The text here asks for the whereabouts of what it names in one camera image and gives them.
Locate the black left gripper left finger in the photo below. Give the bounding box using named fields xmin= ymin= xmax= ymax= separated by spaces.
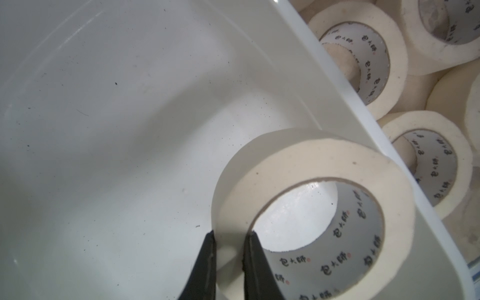
xmin=179 ymin=231 xmax=217 ymax=300

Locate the white plastic storage box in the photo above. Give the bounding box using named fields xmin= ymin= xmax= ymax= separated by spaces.
xmin=1 ymin=1 xmax=475 ymax=300

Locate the cream masking tape roll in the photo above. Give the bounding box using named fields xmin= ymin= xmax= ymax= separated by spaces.
xmin=211 ymin=129 xmax=415 ymax=300
xmin=374 ymin=0 xmax=480 ymax=76
xmin=426 ymin=66 xmax=480 ymax=166
xmin=377 ymin=111 xmax=473 ymax=220
xmin=307 ymin=1 xmax=408 ymax=120

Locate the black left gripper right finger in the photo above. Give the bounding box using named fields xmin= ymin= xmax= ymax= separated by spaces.
xmin=242 ymin=231 xmax=285 ymax=300

